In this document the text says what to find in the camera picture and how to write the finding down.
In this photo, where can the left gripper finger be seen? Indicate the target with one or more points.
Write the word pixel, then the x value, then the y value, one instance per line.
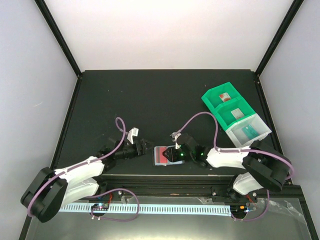
pixel 147 149
pixel 146 143

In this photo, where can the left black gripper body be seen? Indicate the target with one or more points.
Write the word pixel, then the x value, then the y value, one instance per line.
pixel 135 152

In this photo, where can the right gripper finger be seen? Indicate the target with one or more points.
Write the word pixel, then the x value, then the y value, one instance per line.
pixel 175 159
pixel 169 152

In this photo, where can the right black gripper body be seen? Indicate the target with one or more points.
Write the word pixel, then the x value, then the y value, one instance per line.
pixel 187 156

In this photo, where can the black card holder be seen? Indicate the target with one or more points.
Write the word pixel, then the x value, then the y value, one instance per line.
pixel 176 151

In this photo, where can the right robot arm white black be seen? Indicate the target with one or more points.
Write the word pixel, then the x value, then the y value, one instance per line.
pixel 264 167

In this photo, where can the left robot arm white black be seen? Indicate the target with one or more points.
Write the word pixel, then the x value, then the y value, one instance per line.
pixel 51 189

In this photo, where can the grey card in bin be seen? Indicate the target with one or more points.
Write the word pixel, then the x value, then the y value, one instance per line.
pixel 237 113

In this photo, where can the red white card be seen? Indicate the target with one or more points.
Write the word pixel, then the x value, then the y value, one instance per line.
pixel 225 97

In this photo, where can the teal card in bin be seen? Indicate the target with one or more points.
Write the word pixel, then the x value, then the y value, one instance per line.
pixel 250 132

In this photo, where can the green bin middle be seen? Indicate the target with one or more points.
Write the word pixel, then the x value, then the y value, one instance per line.
pixel 226 119

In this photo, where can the green bin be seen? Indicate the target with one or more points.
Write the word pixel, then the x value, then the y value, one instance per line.
pixel 226 119
pixel 217 96

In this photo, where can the green bin far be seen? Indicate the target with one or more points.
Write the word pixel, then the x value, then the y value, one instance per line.
pixel 217 96

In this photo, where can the white translucent bin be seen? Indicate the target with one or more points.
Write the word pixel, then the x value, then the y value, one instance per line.
pixel 238 137

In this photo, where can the left controller board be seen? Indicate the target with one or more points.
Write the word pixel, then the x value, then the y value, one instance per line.
pixel 100 207

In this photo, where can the controller board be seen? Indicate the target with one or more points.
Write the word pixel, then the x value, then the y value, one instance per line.
pixel 100 207
pixel 242 208

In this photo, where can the right controller board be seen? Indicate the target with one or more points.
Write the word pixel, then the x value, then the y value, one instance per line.
pixel 242 208

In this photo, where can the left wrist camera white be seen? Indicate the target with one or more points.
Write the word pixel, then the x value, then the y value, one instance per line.
pixel 134 132

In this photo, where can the black aluminium rail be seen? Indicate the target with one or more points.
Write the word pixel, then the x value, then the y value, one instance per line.
pixel 166 185

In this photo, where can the white slotted cable duct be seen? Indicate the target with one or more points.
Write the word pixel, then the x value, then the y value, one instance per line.
pixel 152 209

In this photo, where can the left frame post black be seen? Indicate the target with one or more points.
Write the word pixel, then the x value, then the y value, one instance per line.
pixel 48 17

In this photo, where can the frame post black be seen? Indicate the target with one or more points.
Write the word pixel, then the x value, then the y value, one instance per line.
pixel 48 17
pixel 283 27

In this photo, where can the right frame post black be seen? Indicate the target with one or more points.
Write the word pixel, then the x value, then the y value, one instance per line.
pixel 283 27

